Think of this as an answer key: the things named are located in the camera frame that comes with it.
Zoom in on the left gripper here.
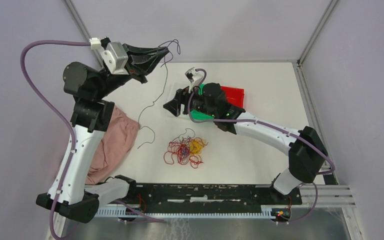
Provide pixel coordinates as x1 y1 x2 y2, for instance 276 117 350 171
95 42 170 99

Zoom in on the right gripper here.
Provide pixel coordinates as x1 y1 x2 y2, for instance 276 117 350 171
163 81 217 118

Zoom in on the black thin cable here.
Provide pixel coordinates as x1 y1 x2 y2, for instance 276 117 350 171
136 39 182 150

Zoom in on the red thin cable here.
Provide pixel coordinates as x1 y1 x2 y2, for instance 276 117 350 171
163 135 205 169

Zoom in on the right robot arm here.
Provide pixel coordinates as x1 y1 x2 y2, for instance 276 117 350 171
163 83 331 204

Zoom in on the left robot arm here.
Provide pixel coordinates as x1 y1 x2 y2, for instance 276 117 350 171
36 42 169 223

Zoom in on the green plastic tray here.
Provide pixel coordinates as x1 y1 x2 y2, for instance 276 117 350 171
190 83 214 121

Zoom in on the clear plastic tray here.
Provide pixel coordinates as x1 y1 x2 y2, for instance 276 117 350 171
166 82 190 101

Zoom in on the red plastic tray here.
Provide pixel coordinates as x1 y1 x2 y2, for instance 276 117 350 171
221 85 245 108

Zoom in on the pink cloth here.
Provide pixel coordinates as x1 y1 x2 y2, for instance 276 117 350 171
85 106 140 185

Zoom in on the tangled cable pile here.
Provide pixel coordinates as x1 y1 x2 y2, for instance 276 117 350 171
163 128 209 169

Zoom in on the yellow thin cable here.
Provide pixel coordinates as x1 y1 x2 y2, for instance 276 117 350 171
189 138 209 156

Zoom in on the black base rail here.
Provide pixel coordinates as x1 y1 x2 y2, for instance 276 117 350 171
122 183 303 214

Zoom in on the white cable duct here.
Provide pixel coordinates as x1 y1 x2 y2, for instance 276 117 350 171
95 204 276 220

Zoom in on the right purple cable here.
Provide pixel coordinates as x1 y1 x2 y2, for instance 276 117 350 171
187 68 336 225

